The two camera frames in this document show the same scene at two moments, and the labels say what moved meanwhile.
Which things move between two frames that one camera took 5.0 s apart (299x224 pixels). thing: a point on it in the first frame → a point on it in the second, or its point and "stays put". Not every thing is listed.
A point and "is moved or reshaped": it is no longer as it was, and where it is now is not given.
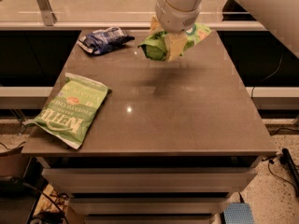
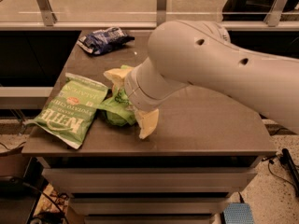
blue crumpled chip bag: [103, 40] stays put
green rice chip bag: [155, 48] is moved or reshaped
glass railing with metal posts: [99, 7] stays put
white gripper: [174, 17] → [132, 89]
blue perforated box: [238, 213] stays put
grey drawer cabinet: [171, 145] stays put
